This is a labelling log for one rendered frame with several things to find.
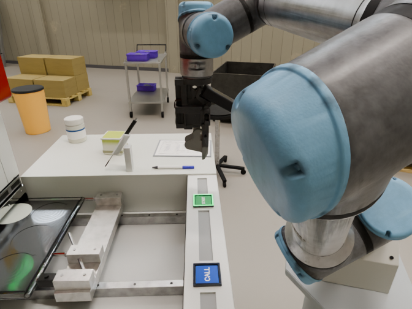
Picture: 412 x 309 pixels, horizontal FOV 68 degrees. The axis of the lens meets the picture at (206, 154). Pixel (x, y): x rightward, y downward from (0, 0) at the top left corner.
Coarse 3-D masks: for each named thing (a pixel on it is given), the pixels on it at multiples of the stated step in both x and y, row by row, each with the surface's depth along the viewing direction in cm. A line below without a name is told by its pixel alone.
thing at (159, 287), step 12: (36, 288) 72; (48, 288) 72; (96, 288) 72; (108, 288) 72; (120, 288) 72; (132, 288) 72; (144, 288) 73; (156, 288) 73; (168, 288) 73; (180, 288) 73
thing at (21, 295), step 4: (0, 292) 65; (4, 292) 65; (8, 292) 65; (12, 292) 65; (16, 292) 65; (20, 292) 65; (24, 292) 65; (0, 296) 64; (4, 296) 64; (8, 296) 64; (12, 296) 64; (16, 296) 64; (20, 296) 64; (24, 296) 64
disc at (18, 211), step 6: (18, 204) 94; (24, 204) 94; (12, 210) 91; (18, 210) 91; (24, 210) 91; (30, 210) 91; (6, 216) 89; (12, 216) 89; (18, 216) 89; (24, 216) 89; (0, 222) 86; (6, 222) 86; (12, 222) 86
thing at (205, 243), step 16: (192, 176) 98; (208, 176) 98; (192, 192) 89; (208, 192) 89; (192, 208) 82; (208, 208) 82; (192, 224) 76; (208, 224) 77; (192, 240) 71; (208, 240) 72; (224, 240) 71; (192, 256) 66; (208, 256) 67; (224, 256) 66; (192, 272) 62; (224, 272) 62; (192, 288) 59; (208, 288) 59; (224, 288) 59; (192, 304) 56; (208, 304) 56; (224, 304) 56
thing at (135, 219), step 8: (80, 216) 97; (88, 216) 97; (128, 216) 97; (136, 216) 97; (144, 216) 97; (152, 216) 97; (160, 216) 97; (168, 216) 97; (176, 216) 97; (184, 216) 97; (72, 224) 97; (80, 224) 97; (120, 224) 97; (128, 224) 98; (136, 224) 98
